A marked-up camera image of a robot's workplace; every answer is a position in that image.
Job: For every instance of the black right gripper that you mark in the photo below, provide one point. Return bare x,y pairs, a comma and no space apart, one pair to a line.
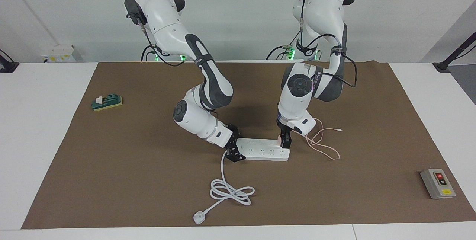
233,143

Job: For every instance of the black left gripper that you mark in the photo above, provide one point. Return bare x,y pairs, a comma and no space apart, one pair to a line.
284,130

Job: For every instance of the pink charger adapter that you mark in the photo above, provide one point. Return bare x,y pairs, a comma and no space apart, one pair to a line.
279,140

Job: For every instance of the white power strip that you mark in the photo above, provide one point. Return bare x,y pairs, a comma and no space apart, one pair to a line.
260,150

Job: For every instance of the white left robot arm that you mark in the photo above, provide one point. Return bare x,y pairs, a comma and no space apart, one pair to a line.
323,9

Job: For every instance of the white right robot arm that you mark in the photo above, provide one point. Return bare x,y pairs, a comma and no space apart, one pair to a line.
167,28

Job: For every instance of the brown table mat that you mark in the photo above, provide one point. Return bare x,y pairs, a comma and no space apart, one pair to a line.
148,195

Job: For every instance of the black angled stand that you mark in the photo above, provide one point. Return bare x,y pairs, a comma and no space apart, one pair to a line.
442,65

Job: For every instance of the white box with yellow labels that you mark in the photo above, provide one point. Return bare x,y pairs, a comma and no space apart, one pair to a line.
57,54

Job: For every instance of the black desk clamp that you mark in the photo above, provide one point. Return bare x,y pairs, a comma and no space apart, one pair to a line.
7,65

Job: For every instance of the green knife switch block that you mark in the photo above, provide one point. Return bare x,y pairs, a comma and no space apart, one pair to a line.
109,102

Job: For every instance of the grey on-off switch box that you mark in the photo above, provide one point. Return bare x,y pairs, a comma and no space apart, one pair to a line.
435,188

